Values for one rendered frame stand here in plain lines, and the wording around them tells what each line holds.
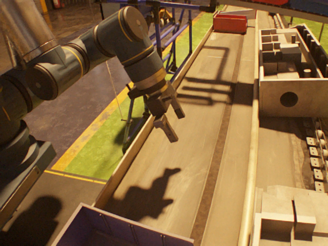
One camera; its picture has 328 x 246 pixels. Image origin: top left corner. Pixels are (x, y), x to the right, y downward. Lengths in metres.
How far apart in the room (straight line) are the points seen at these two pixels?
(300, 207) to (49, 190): 1.32
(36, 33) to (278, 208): 0.71
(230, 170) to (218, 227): 0.24
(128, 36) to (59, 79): 0.20
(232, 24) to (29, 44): 2.12
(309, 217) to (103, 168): 1.68
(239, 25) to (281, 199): 2.06
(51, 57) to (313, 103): 1.04
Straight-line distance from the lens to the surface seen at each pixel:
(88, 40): 0.69
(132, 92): 0.71
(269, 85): 1.09
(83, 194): 1.40
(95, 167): 2.01
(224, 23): 2.49
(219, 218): 0.76
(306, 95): 1.13
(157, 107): 0.66
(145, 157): 0.93
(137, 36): 0.61
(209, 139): 0.99
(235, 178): 0.86
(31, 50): 0.61
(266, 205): 0.59
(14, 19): 0.62
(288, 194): 0.64
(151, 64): 0.63
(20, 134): 1.01
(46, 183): 1.57
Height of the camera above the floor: 1.41
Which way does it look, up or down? 38 degrees down
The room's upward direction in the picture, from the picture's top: 5 degrees counter-clockwise
